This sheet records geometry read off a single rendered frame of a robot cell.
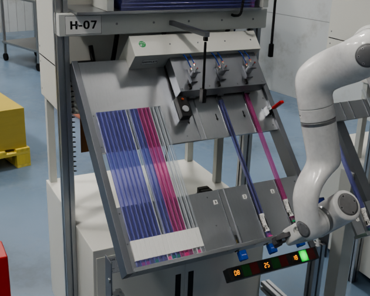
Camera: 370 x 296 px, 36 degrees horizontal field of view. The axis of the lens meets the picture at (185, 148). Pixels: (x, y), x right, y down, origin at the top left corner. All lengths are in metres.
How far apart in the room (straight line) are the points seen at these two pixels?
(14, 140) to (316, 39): 3.29
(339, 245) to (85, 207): 0.99
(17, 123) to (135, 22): 2.42
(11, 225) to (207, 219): 1.90
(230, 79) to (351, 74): 0.72
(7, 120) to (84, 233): 2.24
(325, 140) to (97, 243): 0.91
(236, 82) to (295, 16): 4.32
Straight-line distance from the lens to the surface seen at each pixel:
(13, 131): 4.26
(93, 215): 2.20
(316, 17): 6.12
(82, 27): 1.89
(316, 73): 1.44
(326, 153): 1.50
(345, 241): 2.27
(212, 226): 1.81
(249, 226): 1.87
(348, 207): 1.54
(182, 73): 1.95
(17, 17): 10.27
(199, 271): 2.21
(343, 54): 1.37
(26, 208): 3.71
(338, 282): 2.36
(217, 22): 2.09
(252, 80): 2.05
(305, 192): 1.49
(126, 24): 1.94
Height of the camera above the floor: 1.62
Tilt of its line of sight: 20 degrees down
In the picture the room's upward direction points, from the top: 2 degrees clockwise
